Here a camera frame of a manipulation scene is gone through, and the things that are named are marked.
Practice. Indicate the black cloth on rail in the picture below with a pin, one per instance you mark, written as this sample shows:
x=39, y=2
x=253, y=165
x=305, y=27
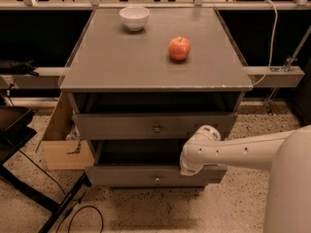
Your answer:
x=14, y=67

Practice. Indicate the grey drawer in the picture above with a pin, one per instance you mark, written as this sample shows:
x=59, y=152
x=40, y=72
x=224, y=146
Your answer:
x=145, y=163
x=150, y=126

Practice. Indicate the grey metal rail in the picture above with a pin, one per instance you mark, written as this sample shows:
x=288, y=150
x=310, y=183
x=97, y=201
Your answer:
x=51, y=78

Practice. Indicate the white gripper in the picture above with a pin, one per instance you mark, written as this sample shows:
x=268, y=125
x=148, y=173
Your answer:
x=189, y=160

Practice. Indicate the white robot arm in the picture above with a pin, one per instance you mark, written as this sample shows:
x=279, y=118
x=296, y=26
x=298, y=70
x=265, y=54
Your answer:
x=286, y=156

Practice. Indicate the red apple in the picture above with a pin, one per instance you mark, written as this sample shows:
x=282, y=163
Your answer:
x=179, y=48

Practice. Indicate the grey top drawer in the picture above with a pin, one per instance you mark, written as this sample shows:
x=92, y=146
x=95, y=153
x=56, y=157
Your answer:
x=150, y=126

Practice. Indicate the diagonal metal strut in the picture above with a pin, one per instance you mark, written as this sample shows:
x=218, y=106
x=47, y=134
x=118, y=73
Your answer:
x=285, y=68

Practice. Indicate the wooden board bracket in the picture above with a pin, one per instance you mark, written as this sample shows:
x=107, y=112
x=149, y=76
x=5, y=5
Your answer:
x=62, y=146

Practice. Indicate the grey drawer cabinet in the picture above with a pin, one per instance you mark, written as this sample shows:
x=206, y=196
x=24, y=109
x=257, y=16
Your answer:
x=116, y=71

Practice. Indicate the white ceramic bowl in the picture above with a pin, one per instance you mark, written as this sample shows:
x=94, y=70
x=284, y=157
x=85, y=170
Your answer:
x=134, y=18

